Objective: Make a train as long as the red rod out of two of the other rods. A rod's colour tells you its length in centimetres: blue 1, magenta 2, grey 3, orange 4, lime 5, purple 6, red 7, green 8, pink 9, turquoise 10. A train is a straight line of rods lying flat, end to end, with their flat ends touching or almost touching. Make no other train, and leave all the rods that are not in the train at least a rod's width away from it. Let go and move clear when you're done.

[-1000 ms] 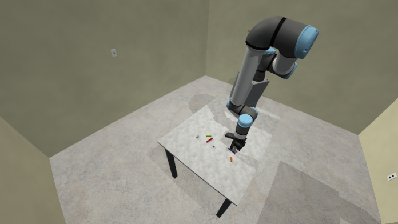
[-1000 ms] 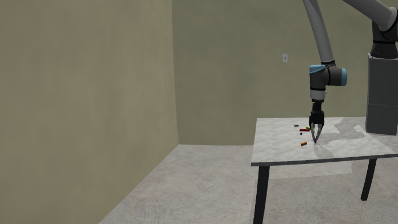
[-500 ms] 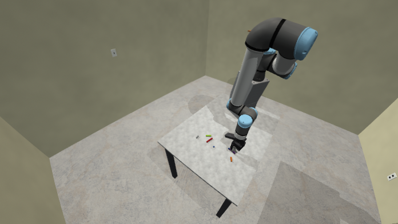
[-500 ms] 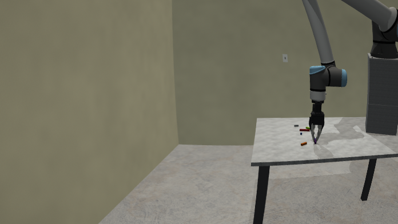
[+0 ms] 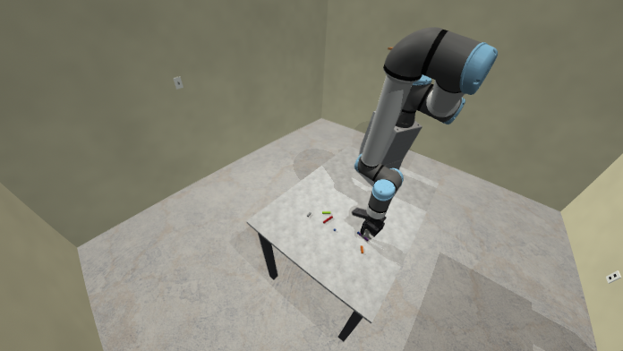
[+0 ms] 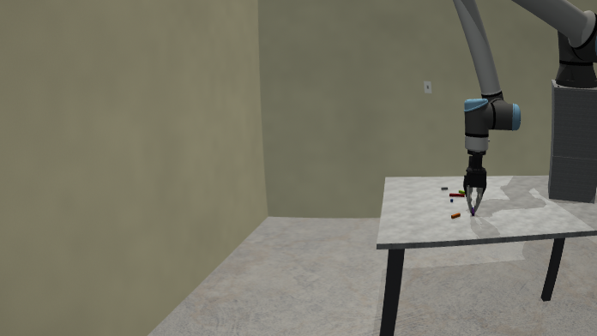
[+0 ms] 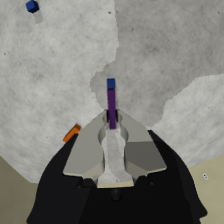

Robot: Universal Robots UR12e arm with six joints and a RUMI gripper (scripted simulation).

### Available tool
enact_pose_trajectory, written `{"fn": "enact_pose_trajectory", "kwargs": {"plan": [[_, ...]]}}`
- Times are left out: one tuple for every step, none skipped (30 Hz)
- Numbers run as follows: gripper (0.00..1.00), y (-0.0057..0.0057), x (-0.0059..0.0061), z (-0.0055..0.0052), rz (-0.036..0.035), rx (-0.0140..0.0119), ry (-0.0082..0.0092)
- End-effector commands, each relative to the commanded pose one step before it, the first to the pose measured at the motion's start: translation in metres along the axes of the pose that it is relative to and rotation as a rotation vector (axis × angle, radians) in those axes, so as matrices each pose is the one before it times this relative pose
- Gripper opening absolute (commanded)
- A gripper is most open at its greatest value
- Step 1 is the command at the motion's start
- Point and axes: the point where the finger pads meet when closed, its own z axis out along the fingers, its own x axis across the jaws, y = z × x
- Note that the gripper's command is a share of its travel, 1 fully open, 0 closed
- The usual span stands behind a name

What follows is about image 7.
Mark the orange rod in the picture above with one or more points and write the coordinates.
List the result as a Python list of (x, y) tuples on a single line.
[(74, 130)]

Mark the small blue cube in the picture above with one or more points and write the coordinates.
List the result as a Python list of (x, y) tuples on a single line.
[(32, 6), (111, 83)]

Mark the purple rod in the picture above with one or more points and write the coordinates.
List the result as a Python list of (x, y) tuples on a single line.
[(111, 107)]

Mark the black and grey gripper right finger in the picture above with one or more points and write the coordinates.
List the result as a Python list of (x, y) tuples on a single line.
[(145, 153)]

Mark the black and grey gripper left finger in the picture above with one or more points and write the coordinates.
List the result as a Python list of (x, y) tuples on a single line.
[(82, 156)]

